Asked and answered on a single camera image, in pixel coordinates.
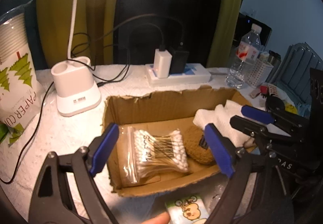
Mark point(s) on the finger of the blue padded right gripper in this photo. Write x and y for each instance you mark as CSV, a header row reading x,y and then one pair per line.
x,y
257,115

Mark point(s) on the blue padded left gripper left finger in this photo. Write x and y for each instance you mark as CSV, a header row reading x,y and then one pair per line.
x,y
101,147

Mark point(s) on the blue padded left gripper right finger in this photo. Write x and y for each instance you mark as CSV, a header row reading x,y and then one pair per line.
x,y
221,148

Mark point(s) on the brown fluffy pouch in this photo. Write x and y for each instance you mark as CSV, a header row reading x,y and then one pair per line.
x,y
195,147

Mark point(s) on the white towel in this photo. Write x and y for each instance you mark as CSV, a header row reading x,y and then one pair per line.
x,y
220,117

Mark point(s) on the cotton swabs zip bag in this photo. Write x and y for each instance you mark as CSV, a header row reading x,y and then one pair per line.
x,y
143,156

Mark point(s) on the person left hand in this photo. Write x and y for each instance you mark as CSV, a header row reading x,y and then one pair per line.
x,y
162,218

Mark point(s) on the round black case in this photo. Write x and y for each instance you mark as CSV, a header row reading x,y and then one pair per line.
x,y
273,103

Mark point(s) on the patterned small card box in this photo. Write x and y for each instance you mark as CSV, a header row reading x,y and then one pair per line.
x,y
272,90

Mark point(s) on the yellow tissue pack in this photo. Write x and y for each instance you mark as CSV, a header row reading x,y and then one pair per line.
x,y
290,108

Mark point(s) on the white perforated basket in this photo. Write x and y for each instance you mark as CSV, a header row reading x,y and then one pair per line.
x,y
259,73

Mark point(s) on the grey headboard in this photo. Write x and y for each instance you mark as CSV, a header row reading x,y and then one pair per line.
x,y
293,75

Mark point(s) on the steel thermos mug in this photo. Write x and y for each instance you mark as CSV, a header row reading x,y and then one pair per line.
x,y
275,60

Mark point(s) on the clear water bottle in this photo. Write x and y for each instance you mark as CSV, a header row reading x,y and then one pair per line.
x,y
245,58

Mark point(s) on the white desk lamp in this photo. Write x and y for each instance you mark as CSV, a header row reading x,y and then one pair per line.
x,y
77,89

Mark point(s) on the small cartoon tissue pack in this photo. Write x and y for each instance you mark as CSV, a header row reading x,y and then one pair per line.
x,y
187,210

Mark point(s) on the open cardboard box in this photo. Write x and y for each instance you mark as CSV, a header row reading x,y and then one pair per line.
x,y
162,112

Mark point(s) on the yellow curtain right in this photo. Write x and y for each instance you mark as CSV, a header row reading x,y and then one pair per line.
x,y
224,33

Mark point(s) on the yellow curtain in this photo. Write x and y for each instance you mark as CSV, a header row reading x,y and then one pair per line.
x,y
224,33
93,19

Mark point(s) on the white power strip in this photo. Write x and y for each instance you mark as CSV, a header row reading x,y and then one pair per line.
x,y
193,74

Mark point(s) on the paper cup sleeve white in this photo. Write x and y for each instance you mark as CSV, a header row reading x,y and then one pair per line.
x,y
20,90

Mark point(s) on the black charger plug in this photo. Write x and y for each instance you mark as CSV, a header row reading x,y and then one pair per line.
x,y
178,61

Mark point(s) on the white charger plug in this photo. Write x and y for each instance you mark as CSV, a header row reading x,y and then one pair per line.
x,y
162,63

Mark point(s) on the yellow curtain left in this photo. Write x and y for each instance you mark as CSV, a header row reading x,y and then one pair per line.
x,y
93,19

